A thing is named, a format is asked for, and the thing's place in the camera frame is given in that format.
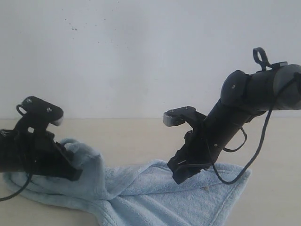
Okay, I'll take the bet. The light blue terry towel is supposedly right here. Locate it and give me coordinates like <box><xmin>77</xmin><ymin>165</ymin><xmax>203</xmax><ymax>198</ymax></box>
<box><xmin>2</xmin><ymin>138</ymin><xmax>252</xmax><ymax>226</ymax></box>

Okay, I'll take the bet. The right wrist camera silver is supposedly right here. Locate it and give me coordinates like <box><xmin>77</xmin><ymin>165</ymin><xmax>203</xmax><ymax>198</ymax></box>
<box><xmin>163</xmin><ymin>106</ymin><xmax>206</xmax><ymax>128</ymax></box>

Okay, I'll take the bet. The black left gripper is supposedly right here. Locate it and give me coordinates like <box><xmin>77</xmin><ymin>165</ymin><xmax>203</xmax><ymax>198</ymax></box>
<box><xmin>14</xmin><ymin>130</ymin><xmax>82</xmax><ymax>181</ymax></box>

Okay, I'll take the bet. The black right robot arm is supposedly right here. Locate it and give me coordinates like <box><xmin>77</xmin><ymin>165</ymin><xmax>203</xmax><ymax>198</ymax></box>
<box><xmin>163</xmin><ymin>64</ymin><xmax>301</xmax><ymax>184</ymax></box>

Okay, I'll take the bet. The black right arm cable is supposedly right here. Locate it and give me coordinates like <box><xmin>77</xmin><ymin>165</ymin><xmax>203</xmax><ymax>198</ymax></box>
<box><xmin>206</xmin><ymin>47</ymin><xmax>301</xmax><ymax>185</ymax></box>

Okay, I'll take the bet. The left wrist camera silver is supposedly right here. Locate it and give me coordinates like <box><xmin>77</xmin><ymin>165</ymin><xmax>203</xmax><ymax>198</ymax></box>
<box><xmin>14</xmin><ymin>96</ymin><xmax>64</xmax><ymax>134</ymax></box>

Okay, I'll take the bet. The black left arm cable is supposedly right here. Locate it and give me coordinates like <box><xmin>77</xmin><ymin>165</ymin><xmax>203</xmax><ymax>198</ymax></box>
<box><xmin>0</xmin><ymin>131</ymin><xmax>40</xmax><ymax>202</ymax></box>

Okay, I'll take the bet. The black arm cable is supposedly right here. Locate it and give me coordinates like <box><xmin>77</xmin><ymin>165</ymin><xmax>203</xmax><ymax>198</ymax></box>
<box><xmin>206</xmin><ymin>47</ymin><xmax>301</xmax><ymax>185</ymax></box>
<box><xmin>0</xmin><ymin>131</ymin><xmax>40</xmax><ymax>202</ymax></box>

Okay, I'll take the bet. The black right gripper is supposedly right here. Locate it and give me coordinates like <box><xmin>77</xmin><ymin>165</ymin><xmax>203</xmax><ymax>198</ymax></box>
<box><xmin>167</xmin><ymin>115</ymin><xmax>223</xmax><ymax>185</ymax></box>

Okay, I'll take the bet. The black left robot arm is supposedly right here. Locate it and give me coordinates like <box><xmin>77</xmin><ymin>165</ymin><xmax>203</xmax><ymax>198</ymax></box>
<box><xmin>0</xmin><ymin>129</ymin><xmax>83</xmax><ymax>181</ymax></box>

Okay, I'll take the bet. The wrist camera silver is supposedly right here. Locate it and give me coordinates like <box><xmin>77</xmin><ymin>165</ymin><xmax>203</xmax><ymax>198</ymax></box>
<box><xmin>14</xmin><ymin>96</ymin><xmax>64</xmax><ymax>134</ymax></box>
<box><xmin>163</xmin><ymin>106</ymin><xmax>206</xmax><ymax>128</ymax></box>

